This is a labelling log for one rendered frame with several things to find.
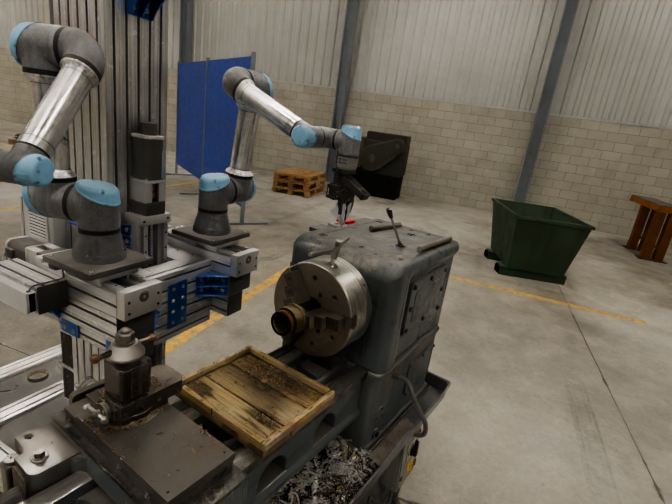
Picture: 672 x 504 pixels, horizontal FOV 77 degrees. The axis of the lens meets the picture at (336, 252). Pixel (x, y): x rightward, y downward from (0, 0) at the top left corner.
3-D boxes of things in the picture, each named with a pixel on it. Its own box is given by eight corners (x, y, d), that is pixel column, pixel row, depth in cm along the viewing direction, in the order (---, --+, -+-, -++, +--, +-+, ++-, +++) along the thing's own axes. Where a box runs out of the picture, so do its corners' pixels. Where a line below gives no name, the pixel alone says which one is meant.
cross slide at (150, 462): (123, 384, 114) (123, 369, 112) (234, 470, 92) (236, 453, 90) (55, 414, 100) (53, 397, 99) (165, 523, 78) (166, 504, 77)
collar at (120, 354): (132, 340, 99) (132, 329, 98) (152, 354, 95) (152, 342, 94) (97, 353, 92) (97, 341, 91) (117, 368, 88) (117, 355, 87)
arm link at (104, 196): (106, 233, 125) (104, 188, 121) (62, 226, 125) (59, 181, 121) (129, 224, 136) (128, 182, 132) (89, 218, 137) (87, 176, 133)
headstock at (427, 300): (356, 289, 216) (368, 214, 205) (445, 323, 192) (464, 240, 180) (277, 325, 168) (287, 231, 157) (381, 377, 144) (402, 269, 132)
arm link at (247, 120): (211, 200, 181) (230, 63, 163) (235, 196, 194) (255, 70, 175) (233, 209, 177) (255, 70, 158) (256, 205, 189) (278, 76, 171)
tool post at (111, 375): (135, 378, 102) (135, 341, 99) (154, 392, 98) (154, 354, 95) (104, 392, 96) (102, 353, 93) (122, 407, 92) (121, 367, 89)
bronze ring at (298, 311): (289, 296, 133) (269, 304, 126) (313, 306, 128) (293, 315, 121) (287, 323, 136) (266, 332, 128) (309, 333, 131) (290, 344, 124)
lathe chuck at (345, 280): (282, 317, 157) (303, 241, 145) (350, 365, 142) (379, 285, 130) (265, 325, 149) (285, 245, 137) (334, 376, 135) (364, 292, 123)
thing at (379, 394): (333, 429, 242) (356, 289, 216) (409, 475, 218) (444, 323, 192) (258, 496, 194) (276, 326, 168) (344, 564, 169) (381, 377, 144)
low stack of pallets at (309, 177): (292, 185, 1031) (294, 166, 1018) (325, 191, 1011) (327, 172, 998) (270, 191, 915) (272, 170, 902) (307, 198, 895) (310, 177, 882)
